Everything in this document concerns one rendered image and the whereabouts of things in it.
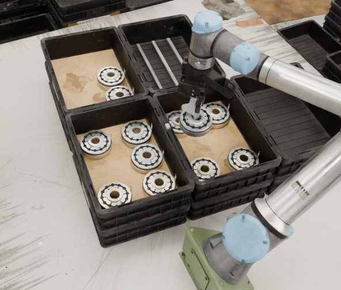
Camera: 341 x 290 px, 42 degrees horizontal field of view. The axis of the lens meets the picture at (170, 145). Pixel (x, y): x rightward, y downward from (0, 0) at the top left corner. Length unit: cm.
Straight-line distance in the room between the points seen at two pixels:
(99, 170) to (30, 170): 30
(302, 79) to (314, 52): 178
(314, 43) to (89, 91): 177
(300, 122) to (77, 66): 88
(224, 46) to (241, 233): 47
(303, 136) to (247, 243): 69
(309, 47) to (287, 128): 140
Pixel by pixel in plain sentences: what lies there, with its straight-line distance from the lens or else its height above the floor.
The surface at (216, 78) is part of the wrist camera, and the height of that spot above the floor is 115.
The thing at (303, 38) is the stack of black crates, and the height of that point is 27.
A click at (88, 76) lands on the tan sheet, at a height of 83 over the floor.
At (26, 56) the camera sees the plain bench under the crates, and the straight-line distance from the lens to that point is 208.
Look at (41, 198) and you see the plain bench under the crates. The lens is 158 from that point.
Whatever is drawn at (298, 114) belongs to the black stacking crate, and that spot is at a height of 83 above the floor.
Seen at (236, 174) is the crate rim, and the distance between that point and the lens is 137.
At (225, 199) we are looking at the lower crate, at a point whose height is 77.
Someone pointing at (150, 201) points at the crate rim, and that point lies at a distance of 129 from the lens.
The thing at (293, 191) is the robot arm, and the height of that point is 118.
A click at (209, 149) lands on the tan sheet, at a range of 154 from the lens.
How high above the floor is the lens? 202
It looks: 51 degrees down
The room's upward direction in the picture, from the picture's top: 7 degrees clockwise
